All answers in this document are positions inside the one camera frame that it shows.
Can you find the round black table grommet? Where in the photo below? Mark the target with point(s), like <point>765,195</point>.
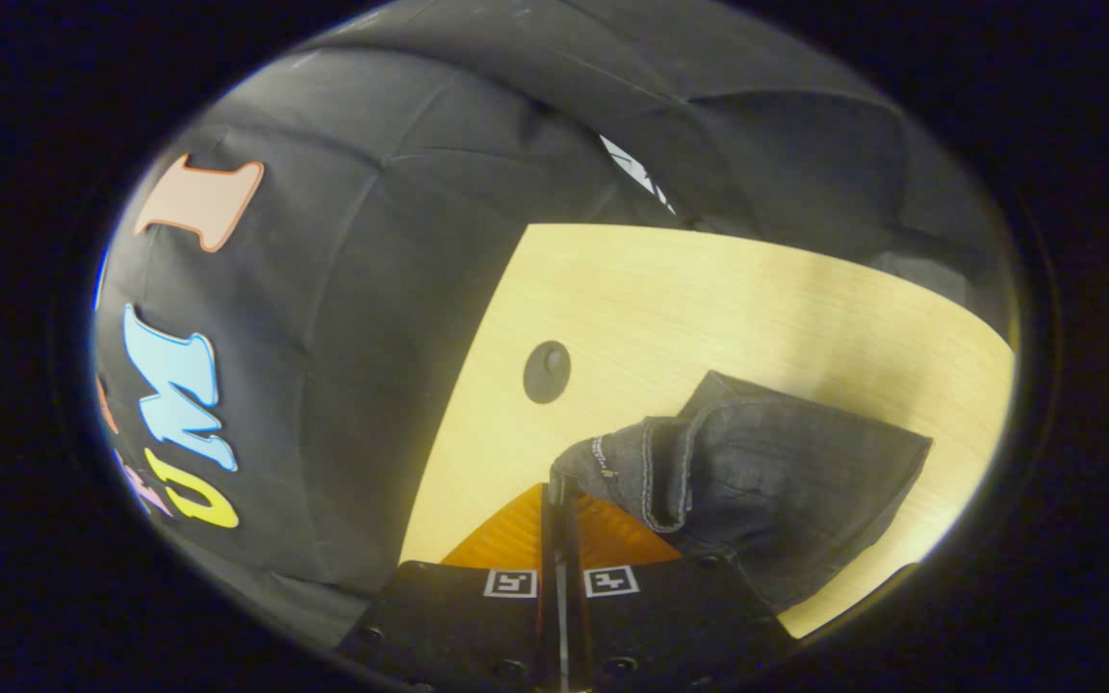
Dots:
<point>547,371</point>

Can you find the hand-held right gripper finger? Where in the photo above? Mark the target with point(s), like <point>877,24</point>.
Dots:
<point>574,616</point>
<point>551,616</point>

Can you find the dark grey jeans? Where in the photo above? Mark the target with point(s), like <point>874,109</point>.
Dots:
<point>766,472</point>

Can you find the white printed board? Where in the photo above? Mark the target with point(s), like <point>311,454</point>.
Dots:
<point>638,173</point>

